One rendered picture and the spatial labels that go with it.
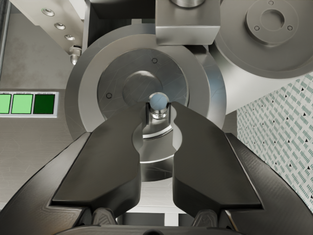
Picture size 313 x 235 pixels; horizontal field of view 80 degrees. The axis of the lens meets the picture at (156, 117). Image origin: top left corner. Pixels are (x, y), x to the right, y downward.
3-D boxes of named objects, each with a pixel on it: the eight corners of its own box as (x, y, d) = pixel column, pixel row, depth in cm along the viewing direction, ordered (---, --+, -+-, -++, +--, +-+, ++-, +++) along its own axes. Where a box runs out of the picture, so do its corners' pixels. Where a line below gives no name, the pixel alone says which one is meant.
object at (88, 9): (98, -101, 21) (86, 54, 18) (131, 29, 44) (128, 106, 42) (93, -101, 21) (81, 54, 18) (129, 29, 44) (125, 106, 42)
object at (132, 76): (149, 30, 16) (208, 97, 15) (151, 42, 18) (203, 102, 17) (77, 84, 15) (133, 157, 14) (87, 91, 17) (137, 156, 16)
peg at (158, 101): (154, 87, 12) (173, 98, 12) (155, 98, 15) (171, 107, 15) (143, 105, 12) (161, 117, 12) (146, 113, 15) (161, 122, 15)
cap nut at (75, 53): (79, 46, 51) (78, 62, 50) (85, 53, 55) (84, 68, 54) (66, 46, 51) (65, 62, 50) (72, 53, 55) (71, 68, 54)
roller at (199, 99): (207, 31, 17) (214, 162, 15) (180, 100, 43) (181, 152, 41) (81, 34, 17) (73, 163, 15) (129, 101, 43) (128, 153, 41)
